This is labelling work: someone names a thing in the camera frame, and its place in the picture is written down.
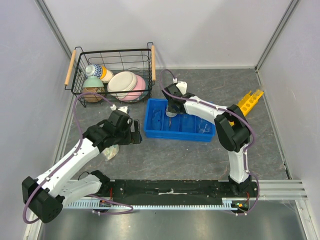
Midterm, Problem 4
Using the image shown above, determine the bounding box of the pink plate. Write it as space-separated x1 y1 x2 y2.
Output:
118 75 146 102

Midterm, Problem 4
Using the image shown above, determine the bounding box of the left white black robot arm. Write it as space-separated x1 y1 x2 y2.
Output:
21 107 142 224

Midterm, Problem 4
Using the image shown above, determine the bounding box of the yellow white bowl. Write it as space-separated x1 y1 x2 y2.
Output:
100 66 114 84

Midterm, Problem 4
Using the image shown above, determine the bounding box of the cream white plate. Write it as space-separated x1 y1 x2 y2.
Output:
107 71 138 99

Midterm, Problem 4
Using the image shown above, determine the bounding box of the blue plastic divided bin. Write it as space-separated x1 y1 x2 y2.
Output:
143 98 216 143

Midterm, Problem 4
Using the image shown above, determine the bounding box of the clear glass beaker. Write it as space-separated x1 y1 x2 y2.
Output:
197 121 213 134

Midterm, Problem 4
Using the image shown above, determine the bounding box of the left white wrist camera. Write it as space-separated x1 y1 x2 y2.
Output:
117 106 130 115

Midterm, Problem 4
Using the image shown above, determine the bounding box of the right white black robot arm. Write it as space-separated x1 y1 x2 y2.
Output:
162 82 252 197

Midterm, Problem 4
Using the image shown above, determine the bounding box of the black wire dish basket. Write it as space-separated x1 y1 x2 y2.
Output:
64 42 156 107

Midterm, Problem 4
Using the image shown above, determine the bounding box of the blue white patterned bowl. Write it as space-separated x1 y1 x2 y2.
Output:
85 64 103 78

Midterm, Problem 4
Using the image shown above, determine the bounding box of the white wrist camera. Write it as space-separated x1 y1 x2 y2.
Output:
117 106 130 115
176 81 188 95

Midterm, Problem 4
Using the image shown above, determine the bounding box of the brown ceramic bowl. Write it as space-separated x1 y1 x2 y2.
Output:
82 87 105 103

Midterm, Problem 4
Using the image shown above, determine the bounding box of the yellow test tube rack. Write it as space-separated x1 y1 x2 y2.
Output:
237 89 264 117

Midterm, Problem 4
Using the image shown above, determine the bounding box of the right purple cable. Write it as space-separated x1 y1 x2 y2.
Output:
159 68 257 176

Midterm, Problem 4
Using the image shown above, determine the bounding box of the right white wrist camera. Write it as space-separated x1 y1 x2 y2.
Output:
176 81 188 95

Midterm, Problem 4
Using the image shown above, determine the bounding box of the small glass reagent bottle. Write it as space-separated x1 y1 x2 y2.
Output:
102 144 119 162

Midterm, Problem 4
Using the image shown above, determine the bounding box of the mint green bowl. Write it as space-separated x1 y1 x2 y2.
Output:
83 76 104 88

